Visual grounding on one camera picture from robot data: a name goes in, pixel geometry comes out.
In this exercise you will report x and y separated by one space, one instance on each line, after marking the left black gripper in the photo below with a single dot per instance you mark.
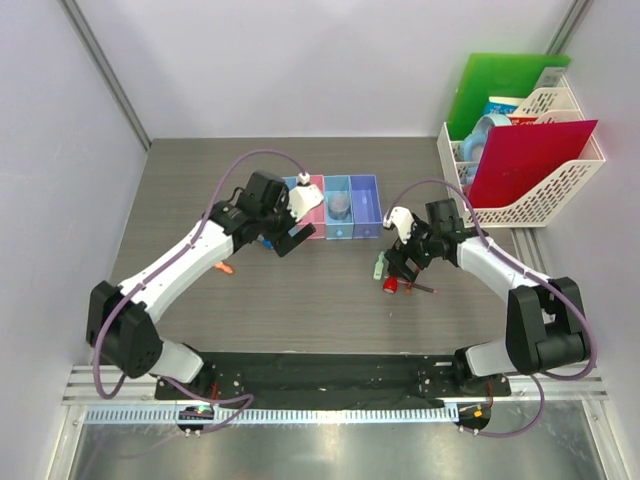
284 241

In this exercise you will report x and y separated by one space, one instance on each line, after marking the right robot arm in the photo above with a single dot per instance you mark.
545 323

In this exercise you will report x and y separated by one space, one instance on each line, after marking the green folder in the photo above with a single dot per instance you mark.
495 74

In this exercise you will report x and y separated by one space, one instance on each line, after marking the dark red pen refill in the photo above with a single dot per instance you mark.
424 288

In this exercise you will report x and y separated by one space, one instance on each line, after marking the purple drawer box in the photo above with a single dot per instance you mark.
366 208

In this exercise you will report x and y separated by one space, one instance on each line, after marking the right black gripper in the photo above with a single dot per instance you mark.
399 254

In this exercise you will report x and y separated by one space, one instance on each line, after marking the blue tape roll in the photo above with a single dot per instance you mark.
472 147

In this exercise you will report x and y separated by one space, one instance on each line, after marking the green correction tape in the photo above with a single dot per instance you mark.
379 266

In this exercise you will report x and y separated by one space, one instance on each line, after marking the orange utility knife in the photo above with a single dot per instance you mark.
224 268

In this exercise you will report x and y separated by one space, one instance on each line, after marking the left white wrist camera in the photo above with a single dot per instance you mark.
304 197

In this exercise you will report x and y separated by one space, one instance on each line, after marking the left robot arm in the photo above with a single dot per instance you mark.
122 318

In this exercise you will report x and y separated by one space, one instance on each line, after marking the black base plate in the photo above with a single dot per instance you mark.
355 377

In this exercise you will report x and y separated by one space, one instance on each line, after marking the red ink bottle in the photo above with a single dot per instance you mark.
391 284

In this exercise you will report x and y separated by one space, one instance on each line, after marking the clear paper clip jar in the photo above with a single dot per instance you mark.
339 206

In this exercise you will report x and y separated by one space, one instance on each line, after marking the magenta folder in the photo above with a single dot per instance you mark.
518 158

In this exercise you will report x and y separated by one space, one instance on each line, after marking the pink drawer box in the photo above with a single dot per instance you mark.
316 217

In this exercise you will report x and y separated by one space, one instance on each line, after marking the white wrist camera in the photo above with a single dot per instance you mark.
304 197
401 220

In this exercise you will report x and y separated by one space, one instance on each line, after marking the blue white book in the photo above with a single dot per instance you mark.
503 105

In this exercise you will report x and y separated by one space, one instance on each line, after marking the red white book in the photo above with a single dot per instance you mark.
522 120

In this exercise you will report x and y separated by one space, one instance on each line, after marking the light blue drawer box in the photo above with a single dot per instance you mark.
290 182

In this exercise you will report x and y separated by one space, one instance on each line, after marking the slotted cable duct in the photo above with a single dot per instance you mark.
195 415

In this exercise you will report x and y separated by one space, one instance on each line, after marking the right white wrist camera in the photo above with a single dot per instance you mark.
401 220

